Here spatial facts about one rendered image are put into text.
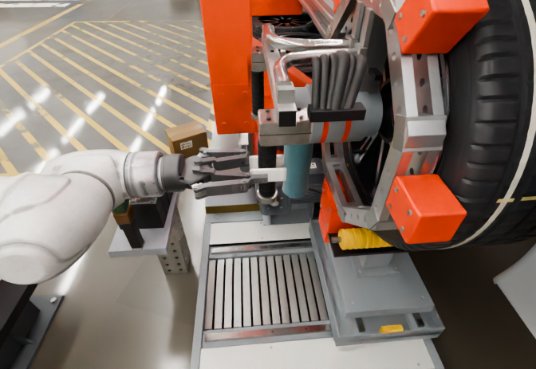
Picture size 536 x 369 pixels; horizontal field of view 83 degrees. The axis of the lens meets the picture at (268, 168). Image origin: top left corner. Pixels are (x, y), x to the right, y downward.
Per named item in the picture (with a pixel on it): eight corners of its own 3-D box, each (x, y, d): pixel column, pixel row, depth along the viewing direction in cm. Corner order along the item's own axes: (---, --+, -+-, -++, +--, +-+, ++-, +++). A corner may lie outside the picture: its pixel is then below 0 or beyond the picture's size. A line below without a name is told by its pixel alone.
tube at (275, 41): (356, 57, 66) (366, 3, 59) (267, 60, 65) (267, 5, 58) (336, 33, 79) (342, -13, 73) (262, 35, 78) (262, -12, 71)
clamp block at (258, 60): (285, 70, 80) (286, 50, 77) (251, 72, 80) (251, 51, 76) (283, 63, 84) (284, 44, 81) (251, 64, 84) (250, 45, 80)
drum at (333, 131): (376, 151, 73) (391, 98, 64) (288, 156, 71) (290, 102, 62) (357, 121, 83) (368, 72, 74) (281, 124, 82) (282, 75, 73)
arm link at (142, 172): (134, 208, 58) (166, 206, 58) (120, 172, 52) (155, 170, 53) (145, 177, 65) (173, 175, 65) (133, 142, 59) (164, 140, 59)
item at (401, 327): (436, 339, 105) (447, 326, 99) (335, 347, 103) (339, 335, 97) (383, 225, 144) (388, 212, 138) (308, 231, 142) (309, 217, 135)
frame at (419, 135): (385, 273, 70) (502, 20, 35) (358, 276, 70) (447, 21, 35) (330, 140, 112) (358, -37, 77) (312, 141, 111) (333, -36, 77)
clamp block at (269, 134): (309, 145, 54) (313, 119, 51) (259, 147, 54) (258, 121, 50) (305, 129, 58) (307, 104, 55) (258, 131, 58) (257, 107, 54)
